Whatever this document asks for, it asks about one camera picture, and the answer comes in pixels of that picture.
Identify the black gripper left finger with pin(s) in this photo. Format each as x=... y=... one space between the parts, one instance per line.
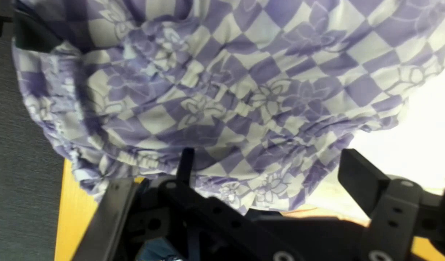
x=186 y=167

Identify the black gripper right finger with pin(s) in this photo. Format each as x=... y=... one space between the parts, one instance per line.
x=361 y=178

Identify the purple white checkered dress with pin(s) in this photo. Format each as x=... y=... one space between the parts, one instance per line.
x=231 y=87

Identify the white plastic basket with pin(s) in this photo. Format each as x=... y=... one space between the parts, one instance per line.
x=418 y=145

